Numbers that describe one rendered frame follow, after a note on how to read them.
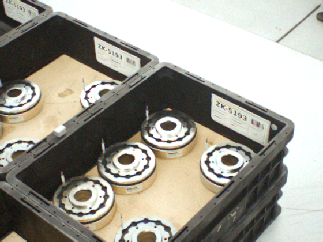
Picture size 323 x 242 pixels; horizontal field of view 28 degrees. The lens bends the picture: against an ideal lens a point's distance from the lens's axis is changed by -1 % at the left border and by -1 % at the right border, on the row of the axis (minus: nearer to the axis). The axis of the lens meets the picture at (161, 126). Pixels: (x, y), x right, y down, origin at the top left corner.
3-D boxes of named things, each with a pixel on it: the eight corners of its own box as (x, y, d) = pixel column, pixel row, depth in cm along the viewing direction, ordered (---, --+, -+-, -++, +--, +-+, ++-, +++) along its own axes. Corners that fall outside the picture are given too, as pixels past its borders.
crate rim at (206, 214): (164, 68, 126) (163, 59, 124) (297, 133, 111) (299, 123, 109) (3, 187, 103) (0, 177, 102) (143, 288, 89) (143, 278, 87)
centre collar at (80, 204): (85, 182, 110) (85, 179, 110) (104, 197, 107) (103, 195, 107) (62, 197, 108) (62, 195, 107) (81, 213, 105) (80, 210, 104)
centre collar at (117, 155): (124, 147, 116) (124, 145, 116) (146, 159, 114) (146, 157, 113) (106, 163, 113) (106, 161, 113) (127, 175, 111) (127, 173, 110)
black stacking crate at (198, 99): (165, 107, 132) (164, 62, 124) (290, 172, 117) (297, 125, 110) (15, 226, 110) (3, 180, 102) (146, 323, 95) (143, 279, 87)
